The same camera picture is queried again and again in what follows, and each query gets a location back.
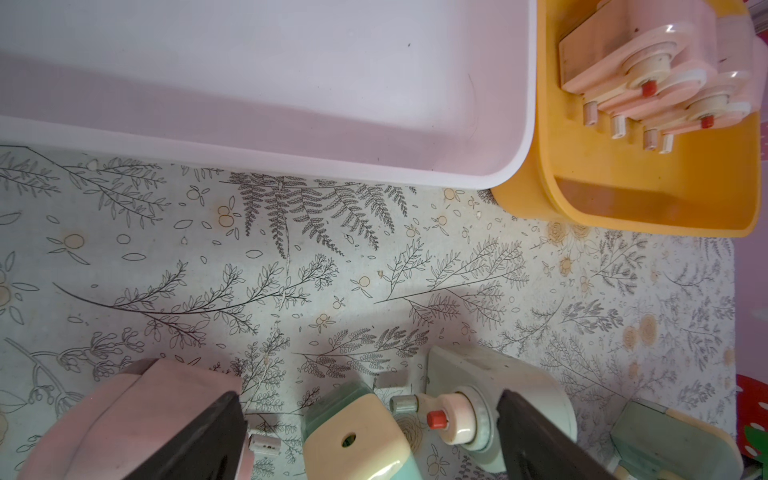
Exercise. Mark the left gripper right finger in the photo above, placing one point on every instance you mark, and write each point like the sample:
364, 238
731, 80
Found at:
534, 448

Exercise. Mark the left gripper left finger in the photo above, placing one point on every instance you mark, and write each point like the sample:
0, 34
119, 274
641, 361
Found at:
209, 447

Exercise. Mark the yellow plastic storage tray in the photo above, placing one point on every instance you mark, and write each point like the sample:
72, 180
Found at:
708, 186

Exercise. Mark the white plastic storage tray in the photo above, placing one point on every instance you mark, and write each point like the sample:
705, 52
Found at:
434, 93

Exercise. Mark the pink sharpener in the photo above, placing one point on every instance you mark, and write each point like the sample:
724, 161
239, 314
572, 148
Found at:
733, 48
129, 418
631, 46
740, 105
682, 97

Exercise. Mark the green sharpener top right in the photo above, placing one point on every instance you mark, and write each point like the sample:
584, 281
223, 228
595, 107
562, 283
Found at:
464, 386

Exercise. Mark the green sharpener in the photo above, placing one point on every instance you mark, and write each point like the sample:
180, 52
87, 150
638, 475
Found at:
464, 386
349, 434
656, 442

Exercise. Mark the green sharpener upper middle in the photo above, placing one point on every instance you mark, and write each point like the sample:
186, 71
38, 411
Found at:
349, 434

